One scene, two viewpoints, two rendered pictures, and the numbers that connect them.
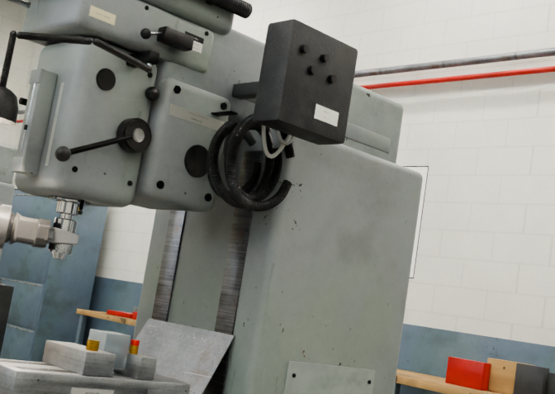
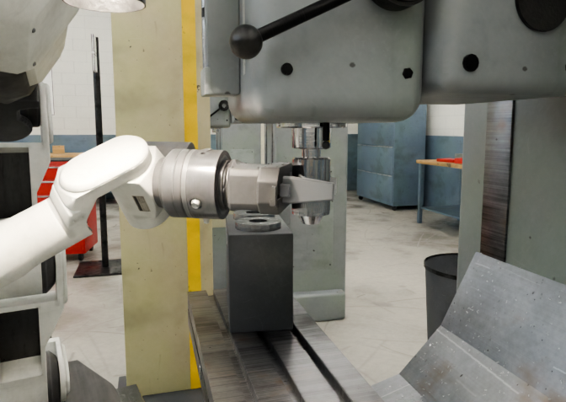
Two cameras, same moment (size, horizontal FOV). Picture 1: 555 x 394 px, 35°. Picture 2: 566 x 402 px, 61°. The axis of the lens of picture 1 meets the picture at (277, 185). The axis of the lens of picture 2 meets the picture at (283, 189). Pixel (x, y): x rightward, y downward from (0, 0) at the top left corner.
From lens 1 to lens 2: 1.27 m
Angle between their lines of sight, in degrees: 31
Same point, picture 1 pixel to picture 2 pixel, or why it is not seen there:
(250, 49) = not seen: outside the picture
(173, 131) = not seen: outside the picture
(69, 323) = (413, 168)
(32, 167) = (226, 82)
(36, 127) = (218, 7)
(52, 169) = (249, 79)
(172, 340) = (520, 297)
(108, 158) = (355, 31)
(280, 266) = not seen: outside the picture
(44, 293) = (394, 152)
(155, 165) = (455, 25)
